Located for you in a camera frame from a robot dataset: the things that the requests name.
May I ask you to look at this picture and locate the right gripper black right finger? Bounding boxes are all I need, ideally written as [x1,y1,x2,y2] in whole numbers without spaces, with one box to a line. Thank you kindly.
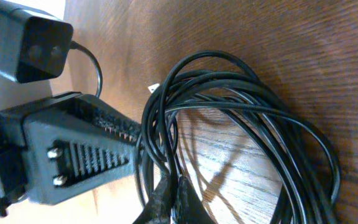
[174,176,214,224]

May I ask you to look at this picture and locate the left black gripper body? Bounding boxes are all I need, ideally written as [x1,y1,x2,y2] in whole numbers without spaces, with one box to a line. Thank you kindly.
[0,91,80,217]

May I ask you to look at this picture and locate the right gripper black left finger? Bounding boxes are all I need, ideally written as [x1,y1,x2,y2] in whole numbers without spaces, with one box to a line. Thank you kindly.
[133,177,172,224]

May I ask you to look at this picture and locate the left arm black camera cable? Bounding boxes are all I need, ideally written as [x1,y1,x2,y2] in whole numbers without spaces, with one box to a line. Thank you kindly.
[70,40,104,99]

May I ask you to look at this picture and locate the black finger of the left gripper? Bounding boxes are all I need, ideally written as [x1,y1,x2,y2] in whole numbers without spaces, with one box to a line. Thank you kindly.
[23,95,140,205]

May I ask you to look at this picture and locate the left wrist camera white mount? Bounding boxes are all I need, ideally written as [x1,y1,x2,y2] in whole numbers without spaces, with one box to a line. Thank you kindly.
[0,1,73,111]

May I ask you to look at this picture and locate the black cable bundle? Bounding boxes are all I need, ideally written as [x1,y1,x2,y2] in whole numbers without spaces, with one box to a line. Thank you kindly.
[134,49,343,224]

